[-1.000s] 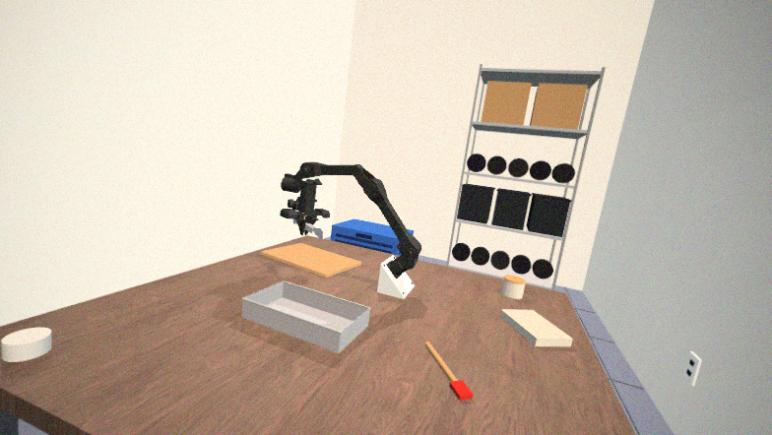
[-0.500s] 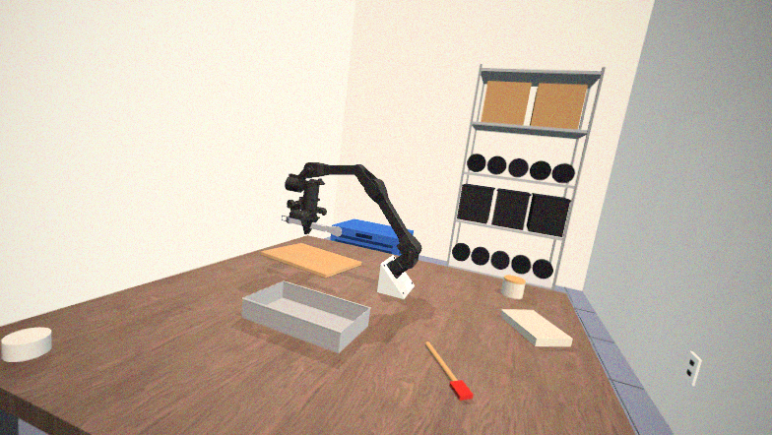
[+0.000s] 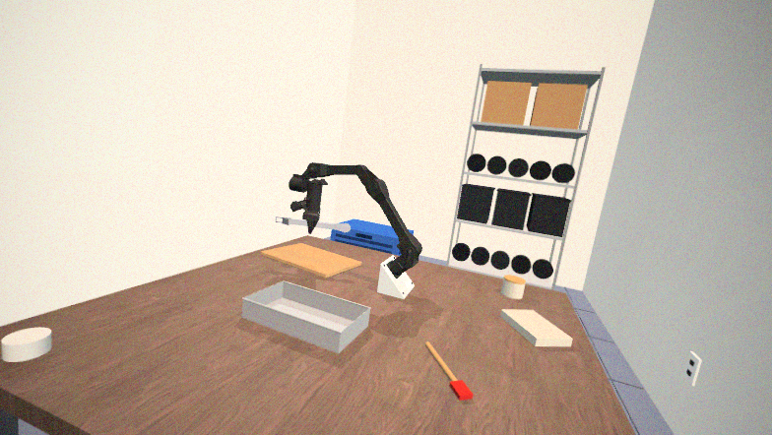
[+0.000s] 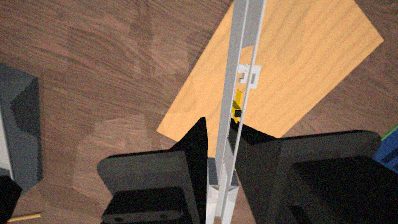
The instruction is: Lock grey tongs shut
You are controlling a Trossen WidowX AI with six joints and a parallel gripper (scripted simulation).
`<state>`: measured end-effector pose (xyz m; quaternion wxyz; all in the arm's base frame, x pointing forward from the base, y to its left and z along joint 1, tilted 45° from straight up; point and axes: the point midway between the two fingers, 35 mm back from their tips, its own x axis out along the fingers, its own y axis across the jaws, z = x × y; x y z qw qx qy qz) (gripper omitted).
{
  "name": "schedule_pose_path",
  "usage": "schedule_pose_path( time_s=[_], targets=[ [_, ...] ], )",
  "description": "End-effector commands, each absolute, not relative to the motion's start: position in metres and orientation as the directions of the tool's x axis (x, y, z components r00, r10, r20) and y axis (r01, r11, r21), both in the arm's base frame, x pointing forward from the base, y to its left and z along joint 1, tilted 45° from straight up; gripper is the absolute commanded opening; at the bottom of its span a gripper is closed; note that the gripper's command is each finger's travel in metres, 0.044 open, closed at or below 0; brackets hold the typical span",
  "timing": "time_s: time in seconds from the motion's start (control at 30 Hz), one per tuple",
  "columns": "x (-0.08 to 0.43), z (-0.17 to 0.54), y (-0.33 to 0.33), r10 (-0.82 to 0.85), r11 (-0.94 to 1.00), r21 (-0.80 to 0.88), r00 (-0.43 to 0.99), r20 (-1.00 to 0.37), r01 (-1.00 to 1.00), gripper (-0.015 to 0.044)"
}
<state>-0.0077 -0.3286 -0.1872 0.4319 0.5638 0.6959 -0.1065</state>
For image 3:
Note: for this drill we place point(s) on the small cream jar with orange lid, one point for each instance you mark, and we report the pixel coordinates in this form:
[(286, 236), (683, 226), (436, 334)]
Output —
[(513, 286)]

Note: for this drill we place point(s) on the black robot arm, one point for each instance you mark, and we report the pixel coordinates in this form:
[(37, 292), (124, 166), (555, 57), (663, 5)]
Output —
[(409, 246)]

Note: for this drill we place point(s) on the white short cylinder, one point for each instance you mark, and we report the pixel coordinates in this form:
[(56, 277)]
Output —
[(26, 344)]

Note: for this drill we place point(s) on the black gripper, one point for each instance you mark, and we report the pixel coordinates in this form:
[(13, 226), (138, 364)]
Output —
[(312, 215)]

